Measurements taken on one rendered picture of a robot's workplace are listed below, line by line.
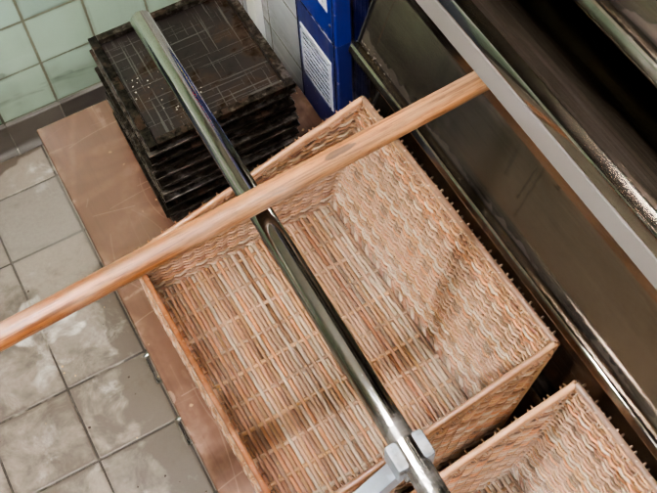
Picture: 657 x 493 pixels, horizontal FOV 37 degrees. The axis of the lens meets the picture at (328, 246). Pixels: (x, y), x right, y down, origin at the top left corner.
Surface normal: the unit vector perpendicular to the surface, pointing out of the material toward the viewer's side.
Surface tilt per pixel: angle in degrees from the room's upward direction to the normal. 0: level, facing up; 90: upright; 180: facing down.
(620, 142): 12
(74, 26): 90
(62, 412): 0
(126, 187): 0
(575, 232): 70
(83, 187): 0
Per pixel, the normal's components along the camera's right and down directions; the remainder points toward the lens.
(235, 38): -0.04, -0.51
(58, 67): 0.48, 0.75
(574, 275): -0.83, 0.24
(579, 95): 0.15, -0.58
